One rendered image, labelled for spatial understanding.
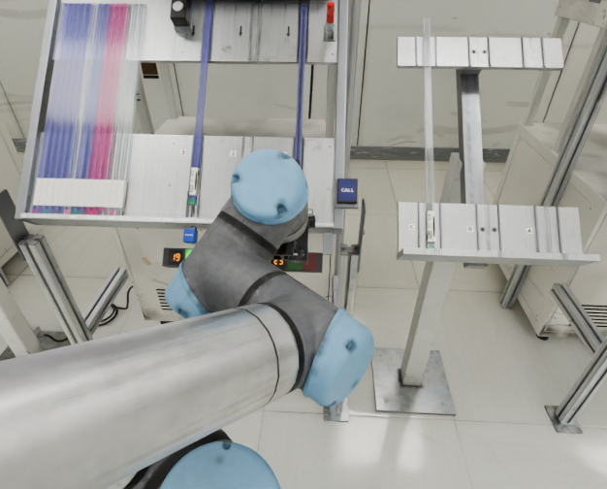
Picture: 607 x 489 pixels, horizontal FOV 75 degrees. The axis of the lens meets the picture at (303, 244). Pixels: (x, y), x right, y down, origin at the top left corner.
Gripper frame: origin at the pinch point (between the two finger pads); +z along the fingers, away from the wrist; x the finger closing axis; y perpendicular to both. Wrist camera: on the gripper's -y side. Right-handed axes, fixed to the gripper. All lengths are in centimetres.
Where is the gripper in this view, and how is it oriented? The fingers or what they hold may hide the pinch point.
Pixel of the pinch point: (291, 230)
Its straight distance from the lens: 73.3
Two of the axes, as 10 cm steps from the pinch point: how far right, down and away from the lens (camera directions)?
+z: 0.3, 1.6, 9.9
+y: -0.4, 9.9, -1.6
